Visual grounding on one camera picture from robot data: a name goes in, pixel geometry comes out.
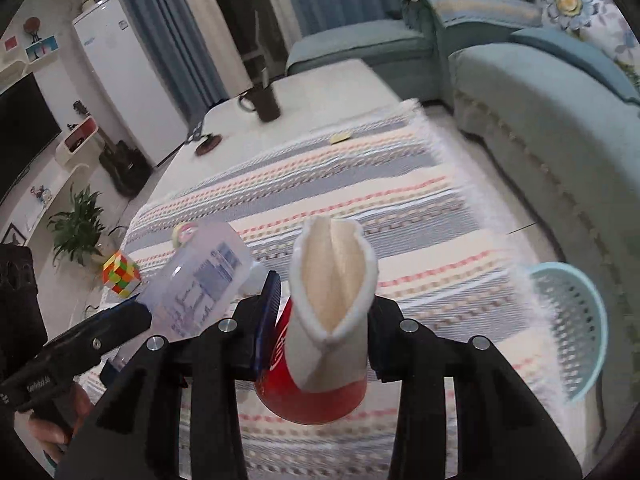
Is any dark glass door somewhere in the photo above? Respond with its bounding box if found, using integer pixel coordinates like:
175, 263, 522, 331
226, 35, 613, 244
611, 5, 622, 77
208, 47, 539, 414
197, 0, 291, 93

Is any green potted plant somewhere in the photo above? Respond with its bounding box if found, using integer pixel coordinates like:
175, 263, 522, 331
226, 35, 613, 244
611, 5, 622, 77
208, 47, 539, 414
47, 185, 118, 267

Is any white refrigerator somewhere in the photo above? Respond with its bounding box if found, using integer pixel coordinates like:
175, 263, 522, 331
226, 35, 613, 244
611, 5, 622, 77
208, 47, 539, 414
72, 0, 188, 168

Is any phone stand with brown base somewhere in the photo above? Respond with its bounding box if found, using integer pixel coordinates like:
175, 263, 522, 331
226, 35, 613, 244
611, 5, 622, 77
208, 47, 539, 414
185, 120, 222, 157

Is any white television cabinet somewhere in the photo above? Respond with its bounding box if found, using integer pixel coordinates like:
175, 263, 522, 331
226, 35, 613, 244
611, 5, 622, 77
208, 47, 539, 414
0, 157, 108, 261

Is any white shelf red interior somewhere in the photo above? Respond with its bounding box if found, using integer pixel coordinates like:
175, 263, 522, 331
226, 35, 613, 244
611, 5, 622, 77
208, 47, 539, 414
55, 116, 99, 167

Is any striped woven tablecloth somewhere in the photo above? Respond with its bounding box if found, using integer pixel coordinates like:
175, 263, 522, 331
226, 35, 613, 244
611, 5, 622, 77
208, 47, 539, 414
75, 97, 571, 480

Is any person's left hand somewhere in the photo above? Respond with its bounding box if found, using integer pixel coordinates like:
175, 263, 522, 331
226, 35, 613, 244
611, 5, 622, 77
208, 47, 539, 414
27, 385, 97, 466

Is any dark brown mug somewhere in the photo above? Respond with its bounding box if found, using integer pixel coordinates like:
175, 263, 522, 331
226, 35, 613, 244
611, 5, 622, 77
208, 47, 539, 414
237, 82, 282, 122

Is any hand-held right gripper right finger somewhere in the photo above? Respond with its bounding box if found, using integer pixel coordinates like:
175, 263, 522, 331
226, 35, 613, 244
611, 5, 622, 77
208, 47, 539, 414
367, 295, 583, 480

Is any clear plastic bottle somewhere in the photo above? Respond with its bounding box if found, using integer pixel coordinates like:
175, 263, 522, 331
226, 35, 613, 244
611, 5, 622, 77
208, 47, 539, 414
112, 220, 268, 366

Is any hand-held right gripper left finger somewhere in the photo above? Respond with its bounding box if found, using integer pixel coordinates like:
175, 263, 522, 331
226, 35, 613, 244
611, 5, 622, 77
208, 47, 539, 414
55, 270, 283, 480

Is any person's black clothing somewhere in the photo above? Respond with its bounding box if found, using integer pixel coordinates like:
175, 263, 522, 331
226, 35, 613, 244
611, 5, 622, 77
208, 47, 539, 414
0, 242, 48, 386

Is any teal sofa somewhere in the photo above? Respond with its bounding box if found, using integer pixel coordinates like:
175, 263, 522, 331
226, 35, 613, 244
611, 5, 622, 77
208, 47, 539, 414
285, 0, 640, 461

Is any light blue plastic basket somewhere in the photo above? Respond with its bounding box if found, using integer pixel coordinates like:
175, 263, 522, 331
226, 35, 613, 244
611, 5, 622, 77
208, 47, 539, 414
520, 261, 610, 403

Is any blue picture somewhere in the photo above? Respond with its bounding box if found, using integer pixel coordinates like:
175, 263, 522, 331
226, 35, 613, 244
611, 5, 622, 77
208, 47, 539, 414
25, 35, 56, 62

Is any floral cushion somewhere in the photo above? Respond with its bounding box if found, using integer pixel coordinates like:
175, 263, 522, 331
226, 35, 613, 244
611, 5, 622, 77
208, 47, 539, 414
540, 0, 640, 106

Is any black guitar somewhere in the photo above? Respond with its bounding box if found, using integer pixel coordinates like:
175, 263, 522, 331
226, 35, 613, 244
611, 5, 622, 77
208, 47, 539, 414
72, 100, 152, 197

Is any black television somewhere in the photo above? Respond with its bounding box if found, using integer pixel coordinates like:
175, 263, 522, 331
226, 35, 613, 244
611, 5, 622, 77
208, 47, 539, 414
0, 72, 63, 206

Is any white wall shelf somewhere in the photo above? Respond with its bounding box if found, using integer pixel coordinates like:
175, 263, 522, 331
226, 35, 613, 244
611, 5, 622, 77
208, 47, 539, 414
0, 27, 61, 83

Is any striped armrest cover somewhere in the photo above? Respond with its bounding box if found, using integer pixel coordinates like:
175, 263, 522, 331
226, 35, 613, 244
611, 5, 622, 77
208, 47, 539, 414
402, 0, 543, 30

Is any colourful puzzle cube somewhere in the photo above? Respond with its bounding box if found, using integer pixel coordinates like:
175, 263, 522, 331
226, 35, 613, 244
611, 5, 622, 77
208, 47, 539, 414
102, 250, 142, 297

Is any colourful tape roll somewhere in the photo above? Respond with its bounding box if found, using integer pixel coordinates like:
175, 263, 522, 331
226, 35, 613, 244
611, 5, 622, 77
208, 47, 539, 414
172, 222, 201, 248

